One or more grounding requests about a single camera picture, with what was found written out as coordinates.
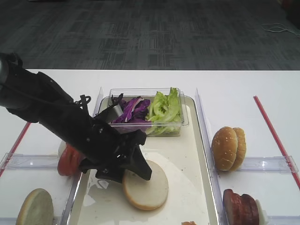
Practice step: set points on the middle brown meat patty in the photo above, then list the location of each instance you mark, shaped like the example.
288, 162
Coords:
250, 215

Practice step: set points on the right red rail strip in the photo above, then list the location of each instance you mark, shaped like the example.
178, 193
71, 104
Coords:
278, 141

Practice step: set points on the sesame bun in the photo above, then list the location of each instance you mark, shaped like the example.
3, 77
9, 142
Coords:
241, 149
224, 148

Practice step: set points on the red tomato slices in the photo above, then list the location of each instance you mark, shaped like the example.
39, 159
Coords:
69, 161

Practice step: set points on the left clear acrylic divider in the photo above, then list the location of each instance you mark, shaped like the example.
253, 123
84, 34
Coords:
71, 208

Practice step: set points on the red rail strip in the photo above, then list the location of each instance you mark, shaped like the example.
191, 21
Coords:
16, 145
278, 141

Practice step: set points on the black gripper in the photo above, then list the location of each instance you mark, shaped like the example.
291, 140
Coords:
106, 150

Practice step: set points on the clear plastic salad container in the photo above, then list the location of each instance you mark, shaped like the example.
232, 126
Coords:
146, 93

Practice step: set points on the silver metal tray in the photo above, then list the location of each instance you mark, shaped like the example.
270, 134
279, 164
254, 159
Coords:
182, 158

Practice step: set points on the brown meat patty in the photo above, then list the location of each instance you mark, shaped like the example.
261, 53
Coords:
233, 207
250, 215

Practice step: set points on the left red rail strip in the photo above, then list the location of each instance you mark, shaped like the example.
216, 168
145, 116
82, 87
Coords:
16, 145

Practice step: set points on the outer sesame bun top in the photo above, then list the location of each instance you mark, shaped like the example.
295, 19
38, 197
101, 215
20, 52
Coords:
224, 148

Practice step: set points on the green lettuce leaves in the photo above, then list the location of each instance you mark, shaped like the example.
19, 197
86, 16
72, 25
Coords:
165, 114

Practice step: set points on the clear patty rail track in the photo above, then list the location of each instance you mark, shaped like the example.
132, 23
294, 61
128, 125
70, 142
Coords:
283, 220

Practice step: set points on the inner sesame bun top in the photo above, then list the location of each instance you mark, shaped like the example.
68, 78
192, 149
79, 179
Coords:
241, 149

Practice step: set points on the clear tomato rail track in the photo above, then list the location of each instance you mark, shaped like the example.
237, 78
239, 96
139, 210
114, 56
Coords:
22, 161

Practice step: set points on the bun slice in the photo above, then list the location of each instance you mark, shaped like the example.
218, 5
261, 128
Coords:
146, 194
37, 209

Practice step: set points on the clear bun rail track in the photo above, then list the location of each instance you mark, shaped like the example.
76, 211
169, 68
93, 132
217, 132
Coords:
279, 164

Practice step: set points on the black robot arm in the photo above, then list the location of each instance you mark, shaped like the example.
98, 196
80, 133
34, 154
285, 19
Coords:
37, 98

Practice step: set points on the outer brown meat patty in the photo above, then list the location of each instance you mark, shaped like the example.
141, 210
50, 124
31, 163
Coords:
233, 207

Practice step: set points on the white patty pusher block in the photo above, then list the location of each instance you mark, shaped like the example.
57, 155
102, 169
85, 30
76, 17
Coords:
263, 218

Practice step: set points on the purple cabbage leaves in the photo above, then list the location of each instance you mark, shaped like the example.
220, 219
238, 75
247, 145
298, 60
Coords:
133, 111

